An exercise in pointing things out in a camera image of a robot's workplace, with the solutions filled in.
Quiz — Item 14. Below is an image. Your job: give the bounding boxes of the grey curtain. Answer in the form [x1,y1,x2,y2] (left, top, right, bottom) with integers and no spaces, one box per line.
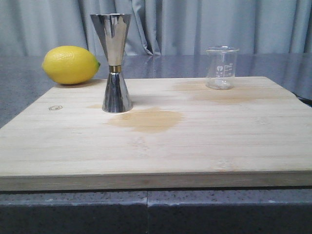
[0,0,312,56]

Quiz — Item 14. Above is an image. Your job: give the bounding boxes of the wooden cutting board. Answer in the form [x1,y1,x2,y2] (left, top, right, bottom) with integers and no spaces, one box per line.
[0,77,312,191]

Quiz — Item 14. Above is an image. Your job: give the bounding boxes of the steel double jigger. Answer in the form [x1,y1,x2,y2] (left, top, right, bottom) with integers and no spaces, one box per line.
[90,13,133,113]

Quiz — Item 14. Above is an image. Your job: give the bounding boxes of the yellow lemon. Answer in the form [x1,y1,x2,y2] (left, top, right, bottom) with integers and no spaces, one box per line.
[41,46,100,85]

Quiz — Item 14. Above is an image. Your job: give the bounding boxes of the glass beaker with clear liquid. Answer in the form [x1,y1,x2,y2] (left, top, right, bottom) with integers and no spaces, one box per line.
[206,45,239,90]

